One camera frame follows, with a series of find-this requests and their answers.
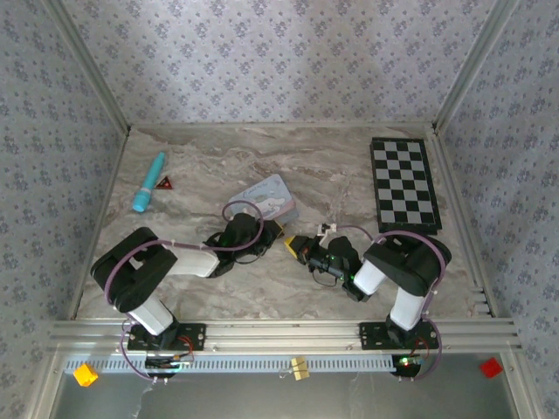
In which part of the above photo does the light blue cartoon tin box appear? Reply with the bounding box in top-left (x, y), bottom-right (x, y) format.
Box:
top-left (226, 173), bottom-right (301, 228)

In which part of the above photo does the black and grey chessboard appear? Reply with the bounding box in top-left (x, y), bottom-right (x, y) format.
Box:
top-left (369, 137), bottom-right (443, 236)

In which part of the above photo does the teal pen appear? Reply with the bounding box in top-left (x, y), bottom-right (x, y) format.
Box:
top-left (132, 151), bottom-right (167, 214)

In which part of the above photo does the yellow binder clip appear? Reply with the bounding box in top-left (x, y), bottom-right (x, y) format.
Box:
top-left (279, 356), bottom-right (311, 382)

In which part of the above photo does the red toy block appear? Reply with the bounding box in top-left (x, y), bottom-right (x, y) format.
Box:
top-left (479, 357), bottom-right (505, 379)

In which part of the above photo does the yellow toy block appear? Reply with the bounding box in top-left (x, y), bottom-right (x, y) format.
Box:
top-left (72, 362), bottom-right (100, 388)

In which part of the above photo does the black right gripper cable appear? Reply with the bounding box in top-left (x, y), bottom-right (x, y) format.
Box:
top-left (307, 261), bottom-right (347, 290)

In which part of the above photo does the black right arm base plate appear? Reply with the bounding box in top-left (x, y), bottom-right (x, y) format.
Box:
top-left (359, 321), bottom-right (440, 351)

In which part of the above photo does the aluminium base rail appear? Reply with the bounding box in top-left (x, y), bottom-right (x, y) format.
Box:
top-left (46, 318), bottom-right (524, 354)

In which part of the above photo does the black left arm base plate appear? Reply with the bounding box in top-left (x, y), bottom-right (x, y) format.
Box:
top-left (126, 322), bottom-right (207, 351)

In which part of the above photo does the grey slotted cable duct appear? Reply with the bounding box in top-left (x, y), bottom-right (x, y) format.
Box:
top-left (63, 354), bottom-right (399, 374)

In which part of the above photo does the aluminium side rail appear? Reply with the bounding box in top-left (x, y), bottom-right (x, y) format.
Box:
top-left (69, 128), bottom-right (132, 319)
top-left (425, 126), bottom-right (500, 318)

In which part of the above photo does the aluminium corner post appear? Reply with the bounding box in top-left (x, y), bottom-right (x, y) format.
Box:
top-left (42, 0), bottom-right (133, 132)
top-left (431, 0), bottom-right (521, 132)

